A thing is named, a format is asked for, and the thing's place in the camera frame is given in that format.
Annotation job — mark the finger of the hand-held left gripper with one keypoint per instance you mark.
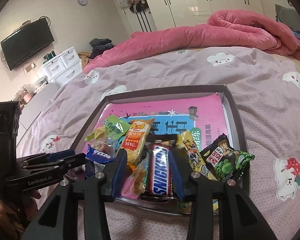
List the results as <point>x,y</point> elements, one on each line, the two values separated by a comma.
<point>57,155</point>
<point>72,161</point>

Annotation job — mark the round wall clock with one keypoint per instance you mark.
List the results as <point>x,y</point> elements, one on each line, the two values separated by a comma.
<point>82,0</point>

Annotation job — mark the brown chocolate bar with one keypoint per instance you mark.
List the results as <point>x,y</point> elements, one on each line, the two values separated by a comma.
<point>160,172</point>

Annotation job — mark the clear crispy snack packet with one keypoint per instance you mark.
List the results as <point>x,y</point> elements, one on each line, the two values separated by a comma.
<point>141,177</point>

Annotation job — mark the blue cookie packet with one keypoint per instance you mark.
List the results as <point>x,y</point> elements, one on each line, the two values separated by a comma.
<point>100,158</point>

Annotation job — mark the clear brown pastry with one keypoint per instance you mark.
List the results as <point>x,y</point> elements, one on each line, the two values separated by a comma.
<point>103,146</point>

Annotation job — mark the yellow cartoon snack packet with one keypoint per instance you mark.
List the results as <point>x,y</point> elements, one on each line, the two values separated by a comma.
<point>192,155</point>

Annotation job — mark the clear plastic box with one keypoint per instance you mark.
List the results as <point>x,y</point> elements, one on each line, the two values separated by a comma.
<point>42,80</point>

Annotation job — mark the mauve printed bed sheet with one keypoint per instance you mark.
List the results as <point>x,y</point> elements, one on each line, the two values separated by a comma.
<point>265,92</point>

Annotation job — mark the pile of dark clothes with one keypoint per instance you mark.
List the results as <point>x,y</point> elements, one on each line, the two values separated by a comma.
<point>100,43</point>

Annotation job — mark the black green pea packet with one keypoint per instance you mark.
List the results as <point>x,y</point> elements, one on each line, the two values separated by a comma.
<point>225,160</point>

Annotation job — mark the black wall television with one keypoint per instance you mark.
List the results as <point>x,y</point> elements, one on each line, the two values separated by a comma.
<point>27,45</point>

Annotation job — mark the person's left hand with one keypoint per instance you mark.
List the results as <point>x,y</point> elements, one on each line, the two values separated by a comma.
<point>7,212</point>

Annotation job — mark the grey cardboard box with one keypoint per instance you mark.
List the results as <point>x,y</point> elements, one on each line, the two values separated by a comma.
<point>233,120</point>

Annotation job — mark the white table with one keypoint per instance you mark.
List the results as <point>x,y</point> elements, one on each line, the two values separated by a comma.
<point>37,105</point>

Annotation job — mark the brown plush blanket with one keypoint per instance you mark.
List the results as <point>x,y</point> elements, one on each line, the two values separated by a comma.
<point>86,56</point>

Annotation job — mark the pink book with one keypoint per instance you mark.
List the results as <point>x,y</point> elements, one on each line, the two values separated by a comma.
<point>165,105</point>

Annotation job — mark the orange rice cracker packet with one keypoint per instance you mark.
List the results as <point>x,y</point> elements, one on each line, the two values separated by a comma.
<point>136,140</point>

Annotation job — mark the white door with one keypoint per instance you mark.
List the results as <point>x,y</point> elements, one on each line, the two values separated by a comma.
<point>126,20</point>

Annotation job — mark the pink quilt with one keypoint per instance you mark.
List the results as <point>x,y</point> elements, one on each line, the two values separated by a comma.
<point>190,40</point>

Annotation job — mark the dark green container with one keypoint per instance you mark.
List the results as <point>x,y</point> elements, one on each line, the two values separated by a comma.
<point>50,55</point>

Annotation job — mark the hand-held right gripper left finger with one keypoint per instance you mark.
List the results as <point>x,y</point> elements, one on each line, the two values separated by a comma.
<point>120,175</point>

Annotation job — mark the green yellow pickle packet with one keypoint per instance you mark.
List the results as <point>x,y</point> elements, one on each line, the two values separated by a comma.
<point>112,127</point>

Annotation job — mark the wall socket plate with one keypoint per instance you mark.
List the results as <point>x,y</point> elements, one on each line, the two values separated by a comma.
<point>30,67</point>

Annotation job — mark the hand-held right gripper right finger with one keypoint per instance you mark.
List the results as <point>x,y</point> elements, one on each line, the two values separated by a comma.
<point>176,175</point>

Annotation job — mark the pink box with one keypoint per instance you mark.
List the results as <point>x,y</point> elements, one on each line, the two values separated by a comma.
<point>27,97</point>

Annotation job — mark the white drawer cabinet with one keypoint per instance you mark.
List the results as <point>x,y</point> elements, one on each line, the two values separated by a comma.
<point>62,66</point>

